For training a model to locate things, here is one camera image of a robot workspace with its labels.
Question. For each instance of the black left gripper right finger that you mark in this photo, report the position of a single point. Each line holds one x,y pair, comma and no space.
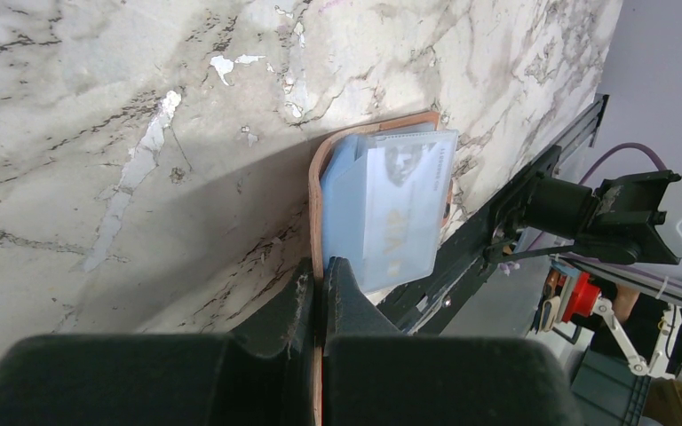
373,374

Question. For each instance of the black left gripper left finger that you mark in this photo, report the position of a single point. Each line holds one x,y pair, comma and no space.
259,373

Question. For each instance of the tan leather card holder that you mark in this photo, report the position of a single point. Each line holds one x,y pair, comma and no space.
337,184

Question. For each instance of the white card with portrait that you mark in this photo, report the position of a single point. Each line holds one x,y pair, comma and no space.
408,177

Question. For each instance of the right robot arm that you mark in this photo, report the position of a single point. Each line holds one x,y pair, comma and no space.
631,219

